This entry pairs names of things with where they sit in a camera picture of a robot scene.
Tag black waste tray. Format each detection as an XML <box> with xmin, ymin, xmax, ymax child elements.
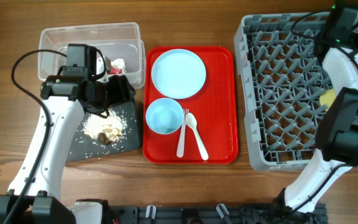
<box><xmin>67</xmin><ymin>101</ymin><xmax>141</xmax><ymax>162</ymax></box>

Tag grey dishwasher rack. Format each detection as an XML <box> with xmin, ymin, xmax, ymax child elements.
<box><xmin>234</xmin><ymin>9</ymin><xmax>358</xmax><ymax>171</ymax></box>

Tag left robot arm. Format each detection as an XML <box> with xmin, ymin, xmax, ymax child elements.
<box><xmin>0</xmin><ymin>44</ymin><xmax>136</xmax><ymax>223</ymax></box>

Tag clear plastic bin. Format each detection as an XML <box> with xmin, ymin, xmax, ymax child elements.
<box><xmin>39</xmin><ymin>22</ymin><xmax>145</xmax><ymax>89</ymax></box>

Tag rice and mushroom leftovers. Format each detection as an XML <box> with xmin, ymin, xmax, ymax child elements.
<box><xmin>81</xmin><ymin>109</ymin><xmax>128</xmax><ymax>143</ymax></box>

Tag white napkin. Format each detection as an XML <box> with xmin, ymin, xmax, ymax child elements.
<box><xmin>111</xmin><ymin>58</ymin><xmax>126</xmax><ymax>73</ymax></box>

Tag light blue bowl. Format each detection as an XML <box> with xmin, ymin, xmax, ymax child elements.
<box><xmin>145</xmin><ymin>98</ymin><xmax>184</xmax><ymax>135</ymax></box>

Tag white plastic spoon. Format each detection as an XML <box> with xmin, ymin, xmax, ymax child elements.
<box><xmin>186</xmin><ymin>113</ymin><xmax>209</xmax><ymax>161</ymax></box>

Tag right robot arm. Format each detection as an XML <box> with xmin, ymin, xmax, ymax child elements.
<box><xmin>267</xmin><ymin>1</ymin><xmax>358</xmax><ymax>223</ymax></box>

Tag red serving tray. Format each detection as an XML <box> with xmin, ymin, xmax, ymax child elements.
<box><xmin>143</xmin><ymin>47</ymin><xmax>239</xmax><ymax>164</ymax></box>

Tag light blue plate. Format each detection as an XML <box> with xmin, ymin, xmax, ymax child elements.
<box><xmin>151</xmin><ymin>49</ymin><xmax>206</xmax><ymax>100</ymax></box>

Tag white plastic fork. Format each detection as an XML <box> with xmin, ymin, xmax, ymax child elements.
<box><xmin>177</xmin><ymin>109</ymin><xmax>189</xmax><ymax>158</ymax></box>

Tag red snack wrapper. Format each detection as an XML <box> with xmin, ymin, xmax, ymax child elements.
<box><xmin>108</xmin><ymin>68</ymin><xmax>123</xmax><ymax>75</ymax></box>

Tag yellow cup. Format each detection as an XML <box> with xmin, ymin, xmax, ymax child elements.
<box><xmin>319</xmin><ymin>89</ymin><xmax>336</xmax><ymax>111</ymax></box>

